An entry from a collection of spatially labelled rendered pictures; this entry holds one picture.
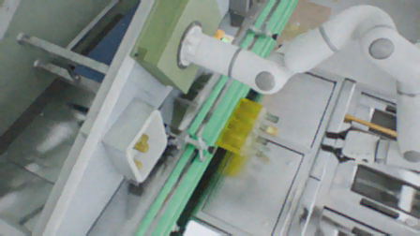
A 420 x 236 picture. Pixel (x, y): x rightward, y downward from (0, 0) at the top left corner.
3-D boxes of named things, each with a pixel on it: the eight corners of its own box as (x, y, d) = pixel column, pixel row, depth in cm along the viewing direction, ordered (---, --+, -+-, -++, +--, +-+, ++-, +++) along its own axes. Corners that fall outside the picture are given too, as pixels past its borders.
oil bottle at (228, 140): (198, 138, 140) (247, 158, 134) (197, 130, 135) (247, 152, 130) (204, 126, 143) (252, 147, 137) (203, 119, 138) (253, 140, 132)
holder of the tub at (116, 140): (122, 180, 121) (142, 188, 119) (100, 140, 98) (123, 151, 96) (148, 141, 129) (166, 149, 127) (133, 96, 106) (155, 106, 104)
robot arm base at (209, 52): (171, 59, 99) (219, 78, 95) (187, 17, 98) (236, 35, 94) (188, 67, 114) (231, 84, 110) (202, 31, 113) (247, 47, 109)
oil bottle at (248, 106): (217, 107, 148) (263, 125, 143) (217, 98, 144) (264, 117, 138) (222, 97, 151) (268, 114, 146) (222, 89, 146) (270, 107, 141)
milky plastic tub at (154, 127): (119, 174, 116) (142, 184, 114) (100, 140, 97) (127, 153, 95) (147, 134, 125) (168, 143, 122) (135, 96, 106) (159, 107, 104)
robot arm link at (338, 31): (318, 36, 83) (375, -2, 75) (320, 17, 94) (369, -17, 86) (349, 77, 87) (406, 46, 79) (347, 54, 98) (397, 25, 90)
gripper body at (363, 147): (377, 170, 108) (340, 163, 114) (383, 145, 113) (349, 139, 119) (378, 157, 103) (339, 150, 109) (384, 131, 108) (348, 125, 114)
